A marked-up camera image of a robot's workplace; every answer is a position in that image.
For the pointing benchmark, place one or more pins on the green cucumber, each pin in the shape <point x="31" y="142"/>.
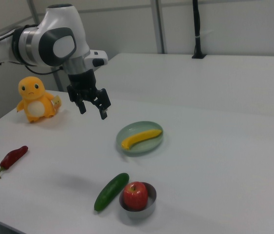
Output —
<point x="111" y="191"/>

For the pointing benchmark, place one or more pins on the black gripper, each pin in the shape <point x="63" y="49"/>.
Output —
<point x="84" y="84"/>

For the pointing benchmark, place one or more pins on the orange plush toy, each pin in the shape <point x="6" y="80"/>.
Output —
<point x="35" y="98"/>

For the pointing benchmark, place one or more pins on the light green plastic plate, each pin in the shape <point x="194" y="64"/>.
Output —
<point x="140" y="137"/>

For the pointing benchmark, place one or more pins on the yellow toy tag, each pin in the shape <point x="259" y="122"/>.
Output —
<point x="57" y="102"/>

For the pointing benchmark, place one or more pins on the yellow banana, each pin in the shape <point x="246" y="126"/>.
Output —
<point x="139" y="138"/>

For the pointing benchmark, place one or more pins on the red chili pepper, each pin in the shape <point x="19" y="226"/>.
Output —
<point x="12" y="158"/>

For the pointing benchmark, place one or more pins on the round metal bowl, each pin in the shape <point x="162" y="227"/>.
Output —
<point x="151" y="197"/>

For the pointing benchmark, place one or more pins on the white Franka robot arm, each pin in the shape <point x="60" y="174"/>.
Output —
<point x="54" y="44"/>

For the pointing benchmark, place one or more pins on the red apple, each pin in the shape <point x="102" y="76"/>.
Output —
<point x="135" y="196"/>

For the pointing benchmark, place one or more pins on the black camera stand pole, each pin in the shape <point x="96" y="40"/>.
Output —
<point x="197" y="29"/>

